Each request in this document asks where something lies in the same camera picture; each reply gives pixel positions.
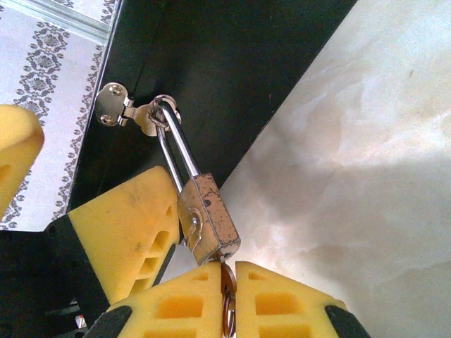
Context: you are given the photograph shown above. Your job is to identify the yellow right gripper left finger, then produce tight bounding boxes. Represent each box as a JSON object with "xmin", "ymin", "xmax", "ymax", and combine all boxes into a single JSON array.
[{"xmin": 82, "ymin": 262, "xmax": 225, "ymax": 338}]

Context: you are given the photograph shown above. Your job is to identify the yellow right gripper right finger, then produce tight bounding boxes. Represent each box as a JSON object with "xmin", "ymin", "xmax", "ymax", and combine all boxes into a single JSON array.
[{"xmin": 234, "ymin": 260, "xmax": 373, "ymax": 338}]

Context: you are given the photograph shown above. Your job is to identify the brass key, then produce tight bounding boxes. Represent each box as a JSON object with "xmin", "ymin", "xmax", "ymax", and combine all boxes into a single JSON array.
[{"xmin": 218, "ymin": 260, "xmax": 237, "ymax": 300}]

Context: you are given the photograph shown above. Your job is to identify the brass padlock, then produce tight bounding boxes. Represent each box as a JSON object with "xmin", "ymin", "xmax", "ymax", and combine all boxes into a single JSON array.
[{"xmin": 150, "ymin": 100, "xmax": 242, "ymax": 267}]

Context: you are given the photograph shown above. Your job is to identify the silver hasp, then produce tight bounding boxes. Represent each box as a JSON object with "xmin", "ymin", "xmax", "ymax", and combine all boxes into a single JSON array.
[{"xmin": 94, "ymin": 81, "xmax": 183, "ymax": 139}]

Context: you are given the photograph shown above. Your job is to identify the black box starry night lid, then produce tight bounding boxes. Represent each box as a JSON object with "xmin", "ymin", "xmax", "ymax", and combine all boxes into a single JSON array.
[{"xmin": 66, "ymin": 0, "xmax": 359, "ymax": 221}]

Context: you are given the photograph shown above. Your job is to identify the aluminium frame post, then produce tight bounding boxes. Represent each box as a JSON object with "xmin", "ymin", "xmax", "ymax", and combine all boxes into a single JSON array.
[{"xmin": 0, "ymin": 0, "xmax": 123, "ymax": 44}]

